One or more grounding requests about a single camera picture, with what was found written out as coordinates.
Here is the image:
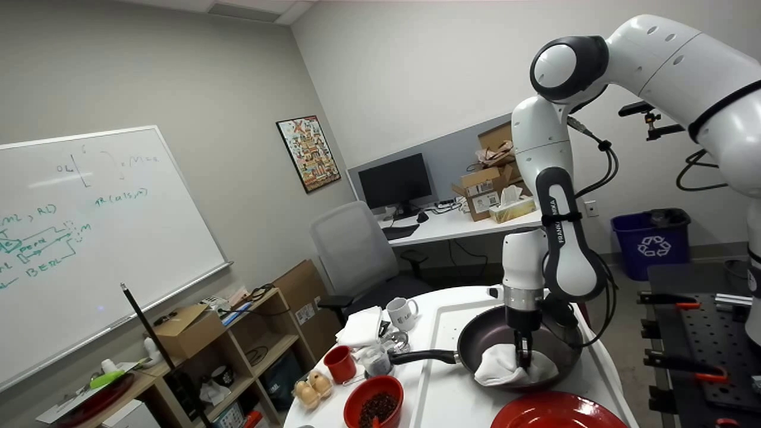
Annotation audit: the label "white desk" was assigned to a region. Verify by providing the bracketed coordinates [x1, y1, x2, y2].
[391, 209, 543, 251]

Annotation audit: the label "round white table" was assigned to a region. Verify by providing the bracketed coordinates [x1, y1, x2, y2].
[281, 283, 641, 428]

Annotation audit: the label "white mug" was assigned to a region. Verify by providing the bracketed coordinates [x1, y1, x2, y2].
[385, 297, 418, 333]

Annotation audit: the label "cardboard box on shelf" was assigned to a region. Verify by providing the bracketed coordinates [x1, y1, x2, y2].
[155, 304, 223, 360]

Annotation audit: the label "dark frying pan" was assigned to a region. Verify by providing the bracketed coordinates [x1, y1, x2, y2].
[391, 304, 582, 392]

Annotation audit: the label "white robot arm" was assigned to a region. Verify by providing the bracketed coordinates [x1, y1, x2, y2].
[505, 15, 761, 367]

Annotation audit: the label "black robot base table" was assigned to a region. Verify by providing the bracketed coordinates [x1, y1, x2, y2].
[637, 263, 761, 428]

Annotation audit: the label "black pole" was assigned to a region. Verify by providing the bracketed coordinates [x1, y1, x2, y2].
[120, 283, 215, 428]

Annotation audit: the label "small glass jar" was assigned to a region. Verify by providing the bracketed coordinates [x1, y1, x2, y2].
[364, 350, 392, 378]

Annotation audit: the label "whiteboard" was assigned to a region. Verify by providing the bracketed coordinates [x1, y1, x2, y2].
[0, 126, 226, 390]

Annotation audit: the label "blue recycling bin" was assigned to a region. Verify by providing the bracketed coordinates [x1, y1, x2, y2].
[611, 207, 691, 281]

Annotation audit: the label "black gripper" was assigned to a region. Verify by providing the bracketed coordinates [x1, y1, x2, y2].
[507, 310, 543, 374]

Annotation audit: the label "grey office chair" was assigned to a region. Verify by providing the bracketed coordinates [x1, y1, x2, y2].
[312, 202, 425, 323]

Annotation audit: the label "white cutting board tray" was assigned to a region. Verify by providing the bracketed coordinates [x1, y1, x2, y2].
[394, 285, 641, 428]

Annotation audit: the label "red bowl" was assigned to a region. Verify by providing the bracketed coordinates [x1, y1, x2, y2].
[343, 377, 404, 428]

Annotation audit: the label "red plate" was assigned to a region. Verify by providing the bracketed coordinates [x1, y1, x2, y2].
[490, 390, 629, 428]

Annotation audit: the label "red mug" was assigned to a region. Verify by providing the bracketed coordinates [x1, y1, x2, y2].
[323, 346, 358, 386]

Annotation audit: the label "framed wall poster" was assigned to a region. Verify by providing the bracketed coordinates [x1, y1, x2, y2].
[276, 114, 340, 194]

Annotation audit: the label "bread rolls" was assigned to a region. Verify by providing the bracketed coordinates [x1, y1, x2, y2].
[293, 371, 334, 411]

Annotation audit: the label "wooden shelf unit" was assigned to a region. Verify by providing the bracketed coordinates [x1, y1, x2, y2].
[38, 288, 315, 428]

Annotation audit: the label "white towel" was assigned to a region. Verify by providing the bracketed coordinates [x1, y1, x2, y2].
[473, 344, 560, 388]

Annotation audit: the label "computer monitor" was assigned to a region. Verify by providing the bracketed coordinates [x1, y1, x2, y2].
[359, 156, 430, 219]

